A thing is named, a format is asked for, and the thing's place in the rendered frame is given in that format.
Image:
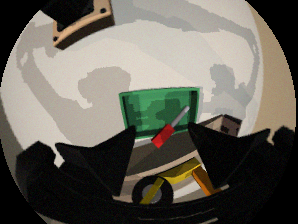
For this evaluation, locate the brown wooden ramp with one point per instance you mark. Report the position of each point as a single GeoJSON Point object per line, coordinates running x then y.
{"type": "Point", "coordinates": [149, 160]}

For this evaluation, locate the yellow wheel chock with orange handle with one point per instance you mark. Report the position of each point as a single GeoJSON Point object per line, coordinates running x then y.
{"type": "Point", "coordinates": [193, 168]}

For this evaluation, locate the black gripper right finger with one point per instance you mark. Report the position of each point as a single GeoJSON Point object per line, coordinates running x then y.
{"type": "Point", "coordinates": [221, 153]}

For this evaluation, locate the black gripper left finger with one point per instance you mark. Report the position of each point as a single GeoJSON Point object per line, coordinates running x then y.
{"type": "Point", "coordinates": [107, 161]}

